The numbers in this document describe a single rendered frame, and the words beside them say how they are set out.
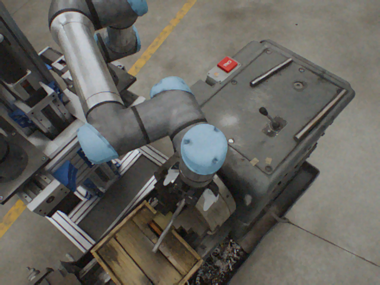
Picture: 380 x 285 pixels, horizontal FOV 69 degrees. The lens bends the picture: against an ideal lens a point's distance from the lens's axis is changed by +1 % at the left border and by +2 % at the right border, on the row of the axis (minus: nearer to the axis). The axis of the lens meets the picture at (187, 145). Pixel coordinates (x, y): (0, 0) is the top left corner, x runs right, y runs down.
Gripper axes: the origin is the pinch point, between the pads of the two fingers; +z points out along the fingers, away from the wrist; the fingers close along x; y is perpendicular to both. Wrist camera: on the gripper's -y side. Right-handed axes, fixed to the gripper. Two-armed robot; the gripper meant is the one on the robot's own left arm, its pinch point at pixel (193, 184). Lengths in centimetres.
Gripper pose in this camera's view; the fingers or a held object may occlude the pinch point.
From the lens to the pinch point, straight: 77.8
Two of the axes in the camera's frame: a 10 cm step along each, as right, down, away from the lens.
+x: 8.5, 5.1, -1.4
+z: -0.7, 3.7, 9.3
